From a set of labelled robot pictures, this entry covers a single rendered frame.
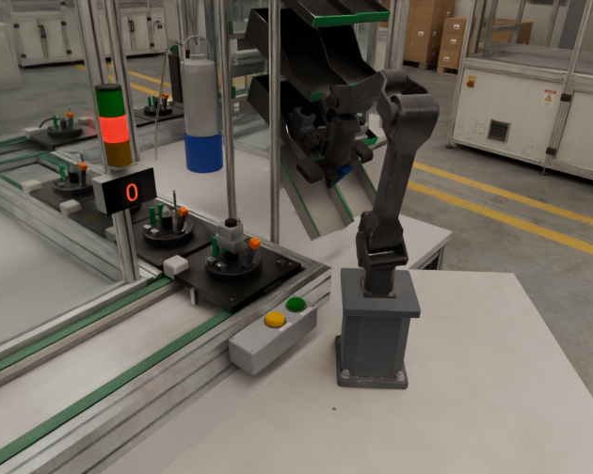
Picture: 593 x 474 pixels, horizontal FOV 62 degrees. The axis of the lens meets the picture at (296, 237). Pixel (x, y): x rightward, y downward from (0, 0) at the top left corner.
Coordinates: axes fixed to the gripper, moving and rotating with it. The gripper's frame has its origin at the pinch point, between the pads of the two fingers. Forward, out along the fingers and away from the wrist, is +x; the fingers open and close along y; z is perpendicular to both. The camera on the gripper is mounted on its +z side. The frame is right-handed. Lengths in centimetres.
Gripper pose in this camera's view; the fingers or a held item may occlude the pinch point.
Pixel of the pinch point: (331, 177)
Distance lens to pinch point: 118.7
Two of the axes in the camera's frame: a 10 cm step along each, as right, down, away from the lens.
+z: -5.6, -6.8, 4.8
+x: -1.3, 6.4, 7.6
